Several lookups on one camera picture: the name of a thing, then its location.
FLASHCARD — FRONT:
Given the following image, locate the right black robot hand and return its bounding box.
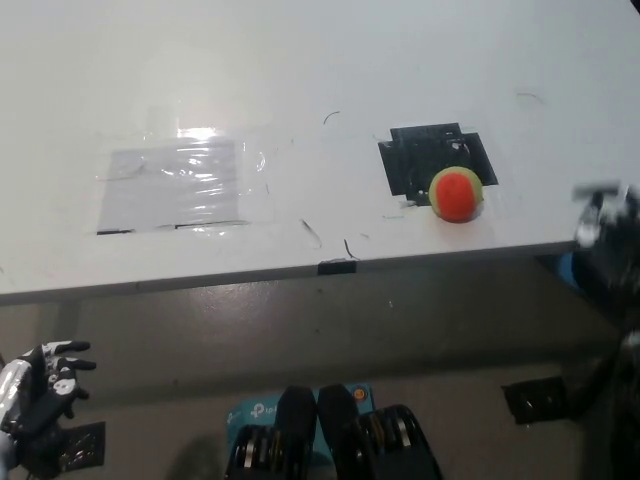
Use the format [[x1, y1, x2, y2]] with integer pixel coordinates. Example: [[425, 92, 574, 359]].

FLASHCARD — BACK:
[[572, 182, 640, 250]]

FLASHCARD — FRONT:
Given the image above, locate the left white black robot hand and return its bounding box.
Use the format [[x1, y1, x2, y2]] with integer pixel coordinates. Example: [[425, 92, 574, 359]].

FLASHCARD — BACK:
[[0, 340, 98, 437]]

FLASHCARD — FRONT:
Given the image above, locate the orange yellow tennis ball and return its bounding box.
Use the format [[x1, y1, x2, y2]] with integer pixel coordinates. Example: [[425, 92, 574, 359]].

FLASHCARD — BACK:
[[428, 166, 486, 223]]

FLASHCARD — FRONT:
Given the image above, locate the left black robot body block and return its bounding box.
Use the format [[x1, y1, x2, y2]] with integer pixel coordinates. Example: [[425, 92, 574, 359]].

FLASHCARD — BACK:
[[223, 384, 319, 480]]

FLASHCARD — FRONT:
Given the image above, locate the blue object under table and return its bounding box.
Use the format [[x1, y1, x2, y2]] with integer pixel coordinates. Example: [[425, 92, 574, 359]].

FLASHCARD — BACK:
[[557, 253, 577, 292]]

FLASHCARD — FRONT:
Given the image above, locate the black tape patch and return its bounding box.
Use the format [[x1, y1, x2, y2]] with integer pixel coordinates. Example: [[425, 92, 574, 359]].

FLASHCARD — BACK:
[[377, 121, 500, 207]]

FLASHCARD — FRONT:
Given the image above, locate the teal router box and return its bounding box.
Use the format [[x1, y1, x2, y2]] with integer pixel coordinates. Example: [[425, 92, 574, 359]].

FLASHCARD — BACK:
[[225, 382, 375, 456]]

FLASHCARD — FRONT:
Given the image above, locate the clear plastic taped sheet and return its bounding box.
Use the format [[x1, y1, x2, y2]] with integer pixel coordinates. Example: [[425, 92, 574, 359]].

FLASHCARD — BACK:
[[95, 140, 238, 235]]

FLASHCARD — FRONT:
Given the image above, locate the small black tape strip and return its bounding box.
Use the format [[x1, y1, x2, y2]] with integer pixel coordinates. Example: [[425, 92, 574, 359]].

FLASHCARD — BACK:
[[317, 259, 358, 276]]

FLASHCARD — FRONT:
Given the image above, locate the clear plastic tape film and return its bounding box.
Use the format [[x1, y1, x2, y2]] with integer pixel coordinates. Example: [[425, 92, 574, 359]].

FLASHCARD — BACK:
[[93, 104, 277, 236]]

